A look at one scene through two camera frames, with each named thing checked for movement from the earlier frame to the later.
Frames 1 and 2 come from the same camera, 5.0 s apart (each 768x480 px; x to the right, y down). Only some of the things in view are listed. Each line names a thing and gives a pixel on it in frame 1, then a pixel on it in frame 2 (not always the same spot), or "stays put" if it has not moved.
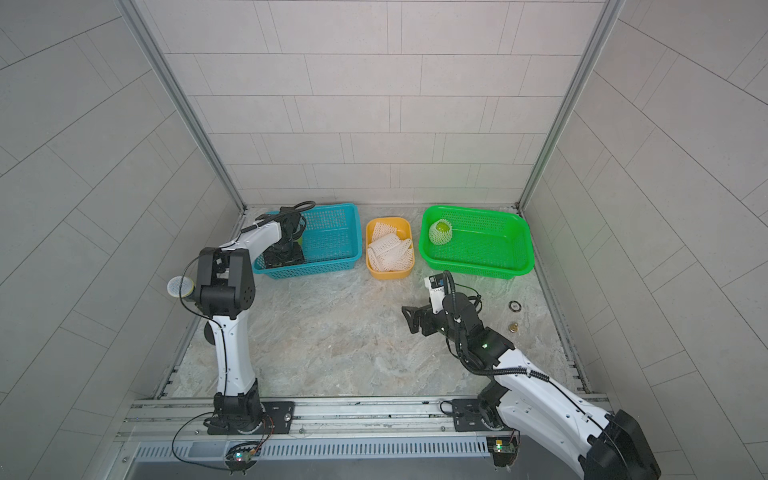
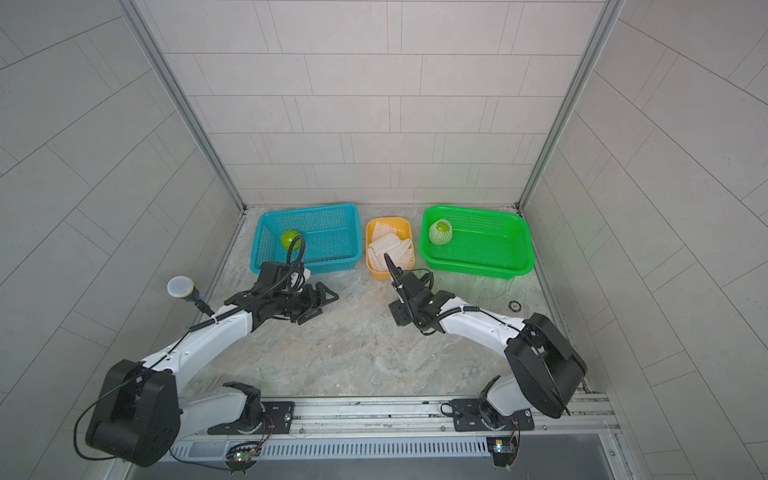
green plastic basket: (484, 242) stays put
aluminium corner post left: (182, 98) stays put
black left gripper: (298, 258) to (311, 302)
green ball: (440, 238) stays put
